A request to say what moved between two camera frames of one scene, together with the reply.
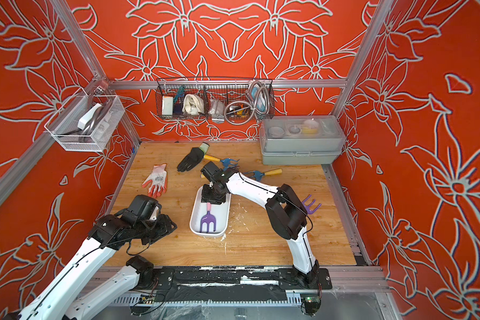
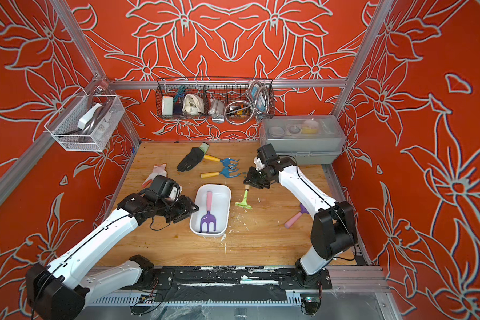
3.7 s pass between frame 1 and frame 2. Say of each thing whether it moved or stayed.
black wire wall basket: stayed
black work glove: stayed
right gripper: moved
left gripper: moved
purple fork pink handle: stayed
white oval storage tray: stayed
